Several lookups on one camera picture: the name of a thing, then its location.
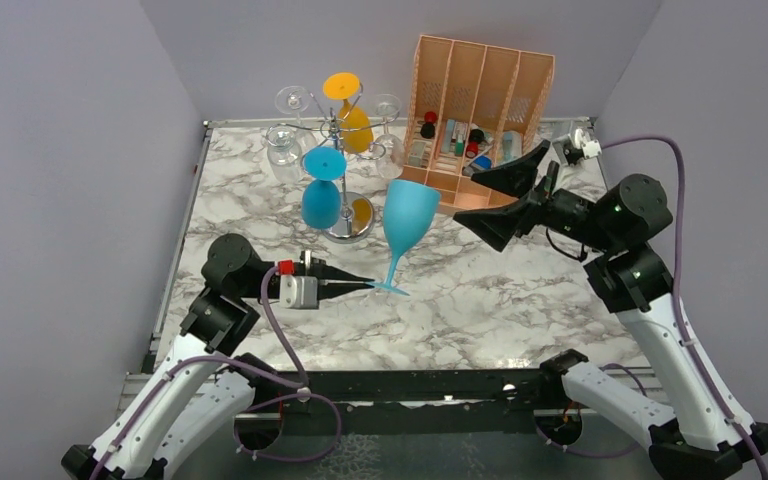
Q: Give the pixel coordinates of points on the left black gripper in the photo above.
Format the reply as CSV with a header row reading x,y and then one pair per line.
x,y
311,264

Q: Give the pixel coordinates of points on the ribbed clear glass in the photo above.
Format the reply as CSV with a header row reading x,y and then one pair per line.
x,y
283,154

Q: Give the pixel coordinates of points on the orange plastic goblet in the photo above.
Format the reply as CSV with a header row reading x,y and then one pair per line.
x,y
354,123

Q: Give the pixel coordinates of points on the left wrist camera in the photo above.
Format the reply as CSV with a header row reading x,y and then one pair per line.
x,y
298,288

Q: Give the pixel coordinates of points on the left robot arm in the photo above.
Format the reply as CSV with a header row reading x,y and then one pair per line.
x,y
201,383

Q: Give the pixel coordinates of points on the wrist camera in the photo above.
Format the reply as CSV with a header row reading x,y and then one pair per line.
x,y
576,145
298,288

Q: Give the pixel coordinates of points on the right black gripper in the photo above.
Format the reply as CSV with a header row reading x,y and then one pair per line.
x,y
517,177

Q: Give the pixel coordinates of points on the tall clear wine glass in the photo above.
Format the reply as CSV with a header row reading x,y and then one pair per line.
x,y
294,100

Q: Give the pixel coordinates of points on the short clear wine glass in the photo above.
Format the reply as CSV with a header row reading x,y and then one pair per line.
x,y
388,150

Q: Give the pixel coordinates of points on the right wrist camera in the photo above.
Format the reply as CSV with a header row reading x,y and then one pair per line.
x,y
576,145

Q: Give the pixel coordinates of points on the blue plastic goblet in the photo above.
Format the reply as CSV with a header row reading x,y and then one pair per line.
x,y
407,216
321,202

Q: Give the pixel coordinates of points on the chrome wine glass rack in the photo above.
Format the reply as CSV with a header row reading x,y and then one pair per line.
x,y
357,215

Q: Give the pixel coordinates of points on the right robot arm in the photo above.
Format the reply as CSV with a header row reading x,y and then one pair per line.
x,y
702,432

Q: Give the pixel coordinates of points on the black base frame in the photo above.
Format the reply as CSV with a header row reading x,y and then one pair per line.
x,y
415,402

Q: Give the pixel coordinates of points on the peach desk organizer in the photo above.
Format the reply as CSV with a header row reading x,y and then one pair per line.
x,y
472,106

